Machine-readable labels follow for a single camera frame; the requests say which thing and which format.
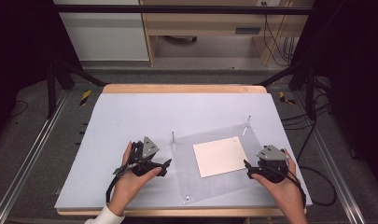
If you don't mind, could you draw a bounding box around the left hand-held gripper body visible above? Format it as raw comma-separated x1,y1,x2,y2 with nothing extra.
112,135,162,178

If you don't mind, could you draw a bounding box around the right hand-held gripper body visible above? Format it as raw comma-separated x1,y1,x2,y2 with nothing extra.
255,144,290,184

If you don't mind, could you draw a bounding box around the paper picture card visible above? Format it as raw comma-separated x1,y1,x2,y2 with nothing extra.
192,135,250,179

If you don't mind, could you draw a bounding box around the clear acrylic picture frame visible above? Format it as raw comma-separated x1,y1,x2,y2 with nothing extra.
170,115,273,206

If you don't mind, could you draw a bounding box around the person's left hand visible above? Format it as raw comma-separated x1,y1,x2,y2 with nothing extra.
107,141,163,217

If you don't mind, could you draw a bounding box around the person's right hand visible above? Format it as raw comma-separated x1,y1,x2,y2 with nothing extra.
250,148,307,217

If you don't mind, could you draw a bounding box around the white foam mat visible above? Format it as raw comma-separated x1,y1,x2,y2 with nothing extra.
53,92,314,210

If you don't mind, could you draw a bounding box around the yellow clamp right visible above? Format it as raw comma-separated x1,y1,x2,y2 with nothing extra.
278,91,297,105

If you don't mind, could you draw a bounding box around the yellow clamp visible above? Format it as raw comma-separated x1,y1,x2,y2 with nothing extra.
278,91,297,105
79,89,93,107

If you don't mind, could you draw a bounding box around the wooden table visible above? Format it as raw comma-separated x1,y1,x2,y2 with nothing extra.
56,83,308,218

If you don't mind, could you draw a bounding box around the black metal stand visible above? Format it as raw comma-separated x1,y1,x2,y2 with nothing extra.
46,58,107,119
255,57,319,123

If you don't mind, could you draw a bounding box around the yellow clamp left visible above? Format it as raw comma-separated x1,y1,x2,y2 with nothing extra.
79,89,93,107

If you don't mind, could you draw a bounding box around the dark curtain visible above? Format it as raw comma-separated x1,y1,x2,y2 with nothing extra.
0,0,59,144
311,0,378,190

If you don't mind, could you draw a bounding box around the white cabinet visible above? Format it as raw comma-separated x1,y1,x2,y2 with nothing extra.
52,0,150,63

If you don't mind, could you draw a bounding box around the light wooden desk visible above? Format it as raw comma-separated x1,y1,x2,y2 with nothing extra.
138,0,315,67

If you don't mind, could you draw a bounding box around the right hand-held gripper cable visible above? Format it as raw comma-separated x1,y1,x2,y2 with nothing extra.
285,169,308,207

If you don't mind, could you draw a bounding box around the hand-held gripper cable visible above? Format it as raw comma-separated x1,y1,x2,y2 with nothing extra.
285,169,308,207
105,173,122,203

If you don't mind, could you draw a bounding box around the left hand-held gripper cable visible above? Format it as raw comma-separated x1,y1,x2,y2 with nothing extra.
105,173,122,203

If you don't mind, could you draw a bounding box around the aluminium floor rail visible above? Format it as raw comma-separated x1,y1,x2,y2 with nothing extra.
0,89,70,224
292,92,368,224

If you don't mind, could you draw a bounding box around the bundle of hanging cables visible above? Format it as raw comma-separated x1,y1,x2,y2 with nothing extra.
261,1,297,67

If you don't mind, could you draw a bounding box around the thin black floor cable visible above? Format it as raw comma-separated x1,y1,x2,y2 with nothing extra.
8,99,30,119

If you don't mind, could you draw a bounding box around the black horizontal frame bar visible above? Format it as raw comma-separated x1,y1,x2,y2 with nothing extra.
50,4,314,16

